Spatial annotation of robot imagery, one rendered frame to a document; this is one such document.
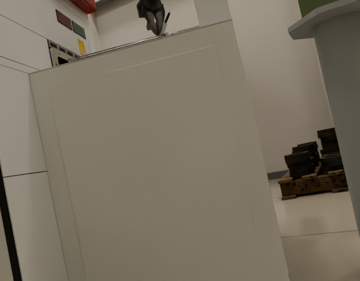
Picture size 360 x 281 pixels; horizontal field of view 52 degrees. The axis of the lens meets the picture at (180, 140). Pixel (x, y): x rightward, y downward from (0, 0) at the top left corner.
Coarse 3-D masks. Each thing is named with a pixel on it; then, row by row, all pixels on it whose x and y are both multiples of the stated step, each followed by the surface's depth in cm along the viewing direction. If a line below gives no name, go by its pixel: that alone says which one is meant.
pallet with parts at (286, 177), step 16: (304, 144) 368; (336, 144) 311; (288, 160) 282; (304, 160) 278; (320, 160) 278; (336, 160) 268; (288, 176) 294; (304, 176) 273; (320, 176) 273; (336, 176) 267; (288, 192) 281; (304, 192) 276; (336, 192) 262
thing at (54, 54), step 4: (52, 48) 128; (52, 52) 128; (56, 52) 131; (60, 52) 134; (52, 56) 128; (56, 56) 130; (60, 56) 133; (64, 56) 136; (68, 56) 140; (52, 60) 128; (56, 60) 129; (64, 60) 137; (52, 64) 128; (56, 64) 129
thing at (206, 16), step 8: (200, 0) 109; (208, 0) 108; (216, 0) 108; (224, 0) 107; (200, 8) 109; (208, 8) 108; (216, 8) 108; (224, 8) 107; (200, 16) 108; (208, 16) 108; (216, 16) 108; (224, 16) 107; (200, 24) 108; (208, 24) 108
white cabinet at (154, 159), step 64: (128, 64) 106; (192, 64) 102; (64, 128) 109; (128, 128) 106; (192, 128) 102; (256, 128) 102; (64, 192) 109; (128, 192) 106; (192, 192) 102; (256, 192) 99; (64, 256) 109; (128, 256) 105; (192, 256) 102; (256, 256) 99
